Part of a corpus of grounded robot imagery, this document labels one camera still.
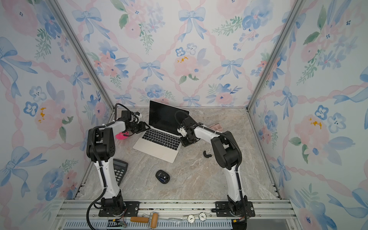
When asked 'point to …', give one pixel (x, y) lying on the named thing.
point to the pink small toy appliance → (216, 126)
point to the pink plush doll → (121, 135)
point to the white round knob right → (202, 216)
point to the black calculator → (120, 167)
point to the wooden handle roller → (154, 220)
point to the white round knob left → (190, 218)
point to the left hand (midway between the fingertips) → (148, 128)
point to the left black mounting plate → (131, 209)
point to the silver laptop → (162, 140)
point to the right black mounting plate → (222, 209)
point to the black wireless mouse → (162, 176)
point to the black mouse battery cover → (206, 155)
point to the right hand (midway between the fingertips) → (184, 143)
